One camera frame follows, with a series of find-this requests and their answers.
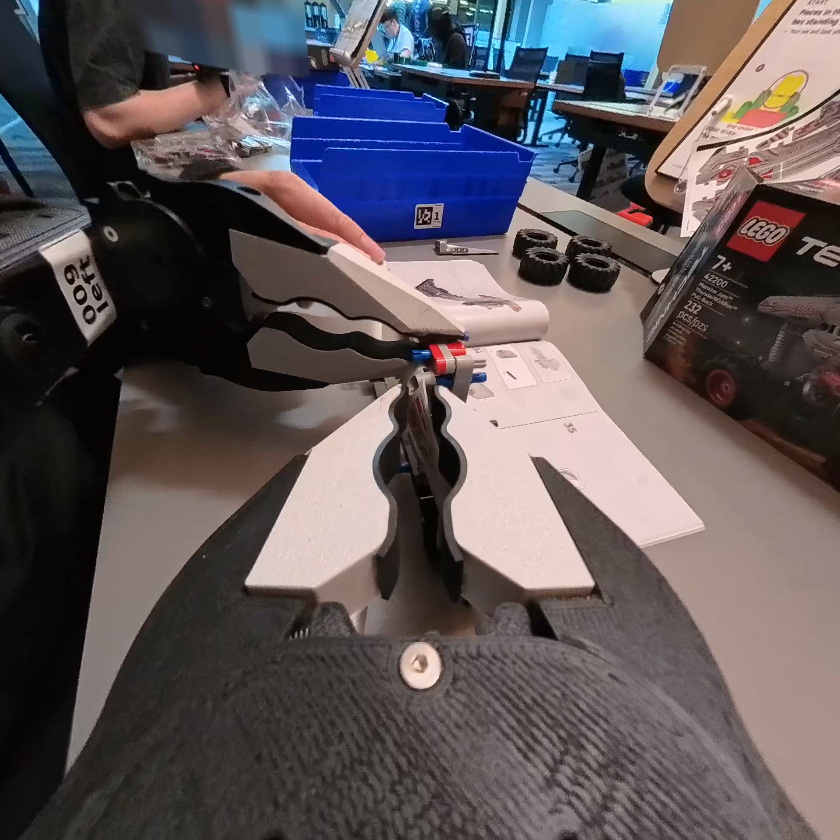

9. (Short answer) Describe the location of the black background office chair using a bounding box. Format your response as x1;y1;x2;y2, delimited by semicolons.
570;51;626;102
505;46;549;83

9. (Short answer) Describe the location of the dark toy truck box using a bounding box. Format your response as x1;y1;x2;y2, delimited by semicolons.
642;180;840;490

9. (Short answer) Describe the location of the white instruction booklet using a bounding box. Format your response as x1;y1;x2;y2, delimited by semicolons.
387;259;706;549

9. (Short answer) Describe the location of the wooden background table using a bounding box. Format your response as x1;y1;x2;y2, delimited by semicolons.
367;62;549;142
551;98;683;201

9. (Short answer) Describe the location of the printed instruction poster board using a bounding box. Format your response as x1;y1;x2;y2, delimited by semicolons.
646;0;840;237

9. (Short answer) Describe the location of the grey flat board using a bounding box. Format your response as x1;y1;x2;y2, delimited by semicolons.
535;209;683;257

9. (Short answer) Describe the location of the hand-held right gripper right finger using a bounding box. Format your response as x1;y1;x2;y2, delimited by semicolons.
433;387;598;614

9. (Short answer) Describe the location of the person's left hand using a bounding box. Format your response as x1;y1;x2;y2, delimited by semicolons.
223;169;387;265

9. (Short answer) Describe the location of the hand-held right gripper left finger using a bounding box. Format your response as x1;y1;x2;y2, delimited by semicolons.
244;387;403;608

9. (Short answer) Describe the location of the toy brick truck chassis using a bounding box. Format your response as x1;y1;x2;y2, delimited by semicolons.
374;333;490;578

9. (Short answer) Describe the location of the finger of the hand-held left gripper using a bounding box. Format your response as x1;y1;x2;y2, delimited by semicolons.
228;228;468;337
248;312;422;386

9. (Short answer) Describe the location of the blue storage bin white label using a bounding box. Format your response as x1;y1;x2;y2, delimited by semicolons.
290;117;539;244

